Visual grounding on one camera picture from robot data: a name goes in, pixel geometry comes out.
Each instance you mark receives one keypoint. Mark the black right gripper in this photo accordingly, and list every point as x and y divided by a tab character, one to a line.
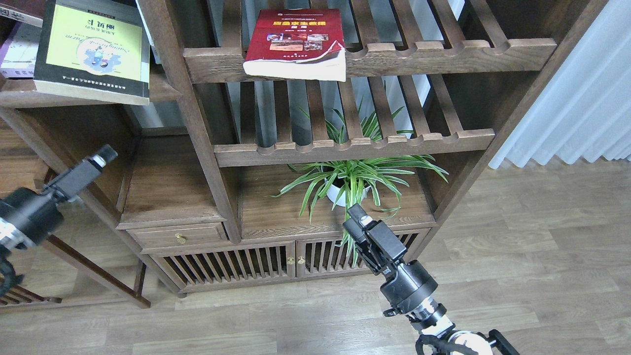
408	287

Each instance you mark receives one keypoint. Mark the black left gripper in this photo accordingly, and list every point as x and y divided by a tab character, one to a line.
28	218

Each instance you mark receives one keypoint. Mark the dark spine book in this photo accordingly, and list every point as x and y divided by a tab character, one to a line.
95	50

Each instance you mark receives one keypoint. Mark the pale lavender paperback book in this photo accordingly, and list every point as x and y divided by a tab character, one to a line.
18	53

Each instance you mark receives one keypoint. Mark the red paperback book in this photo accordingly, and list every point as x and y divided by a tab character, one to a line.
297	44

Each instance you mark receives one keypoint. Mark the maroon book white characters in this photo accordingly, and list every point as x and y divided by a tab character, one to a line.
26	11

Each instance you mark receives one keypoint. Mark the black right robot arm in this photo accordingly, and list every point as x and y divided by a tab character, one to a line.
441	336

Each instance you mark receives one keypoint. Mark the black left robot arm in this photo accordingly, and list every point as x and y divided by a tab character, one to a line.
10	278

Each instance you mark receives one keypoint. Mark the white plant pot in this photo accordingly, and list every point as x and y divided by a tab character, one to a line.
337	194

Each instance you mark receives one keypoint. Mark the spider plant green leaves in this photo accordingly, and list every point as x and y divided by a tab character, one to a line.
383	174

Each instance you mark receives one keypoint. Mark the brass drawer knob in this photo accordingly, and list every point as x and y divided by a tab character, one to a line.
181	239

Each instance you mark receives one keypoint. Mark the dark wooden bookshelf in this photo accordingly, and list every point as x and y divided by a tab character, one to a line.
427	81

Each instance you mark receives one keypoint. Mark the white sheer curtain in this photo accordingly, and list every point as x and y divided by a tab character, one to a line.
585	110

